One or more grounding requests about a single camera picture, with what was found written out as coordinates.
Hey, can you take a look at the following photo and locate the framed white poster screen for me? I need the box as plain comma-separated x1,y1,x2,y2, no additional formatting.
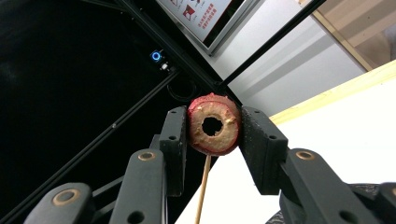
155,0,261,57

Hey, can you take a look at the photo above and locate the brown wooden panel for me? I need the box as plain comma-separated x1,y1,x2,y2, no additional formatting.
297,0,396,73

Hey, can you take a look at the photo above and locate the blue ring lit button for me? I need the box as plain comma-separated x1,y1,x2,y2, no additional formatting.
149,50,163,63

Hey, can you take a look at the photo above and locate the red cored hawthorn fruit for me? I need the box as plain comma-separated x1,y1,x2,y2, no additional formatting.
186,92,242,157

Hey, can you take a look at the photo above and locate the thin wooden skewer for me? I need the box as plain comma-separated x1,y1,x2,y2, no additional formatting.
194,154,213,224

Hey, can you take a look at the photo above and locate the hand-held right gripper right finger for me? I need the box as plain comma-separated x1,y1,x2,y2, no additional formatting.
239,105,289,195

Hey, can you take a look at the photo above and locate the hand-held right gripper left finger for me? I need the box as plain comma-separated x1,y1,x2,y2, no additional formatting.
159,105,189,197

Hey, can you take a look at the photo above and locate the black looped cable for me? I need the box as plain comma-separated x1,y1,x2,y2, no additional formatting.
166,79,199,103

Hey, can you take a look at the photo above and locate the black curtain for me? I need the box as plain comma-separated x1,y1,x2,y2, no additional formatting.
0,0,176,216

